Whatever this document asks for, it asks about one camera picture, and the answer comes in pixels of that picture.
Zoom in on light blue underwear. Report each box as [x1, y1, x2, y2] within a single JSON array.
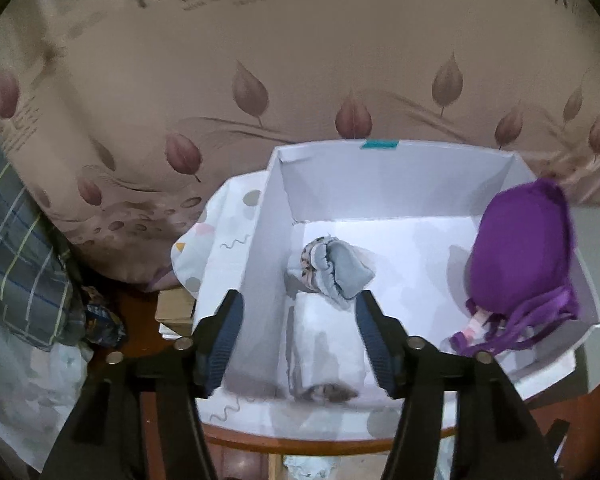
[[300, 236, 376, 311]]

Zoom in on purple bra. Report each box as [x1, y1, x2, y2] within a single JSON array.
[[450, 177, 581, 358]]

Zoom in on brown cardboard box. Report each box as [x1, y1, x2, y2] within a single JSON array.
[[155, 287, 198, 338]]

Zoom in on grey plaid cloth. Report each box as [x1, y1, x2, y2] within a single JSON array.
[[0, 135, 88, 351]]

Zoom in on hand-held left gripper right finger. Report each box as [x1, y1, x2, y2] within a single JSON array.
[[355, 290, 563, 480]]

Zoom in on white patterned cloth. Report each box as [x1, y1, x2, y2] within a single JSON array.
[[170, 170, 578, 443]]

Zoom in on dark blue snack packet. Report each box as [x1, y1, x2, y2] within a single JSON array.
[[80, 285, 126, 348]]

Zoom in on white shoe box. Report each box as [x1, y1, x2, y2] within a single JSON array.
[[192, 137, 600, 406]]

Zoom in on white underwear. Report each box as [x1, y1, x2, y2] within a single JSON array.
[[285, 290, 373, 403]]

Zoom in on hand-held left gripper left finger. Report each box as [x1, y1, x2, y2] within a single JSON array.
[[40, 289, 245, 480]]

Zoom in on white printed bedding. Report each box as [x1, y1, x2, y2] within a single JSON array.
[[0, 310, 96, 461]]

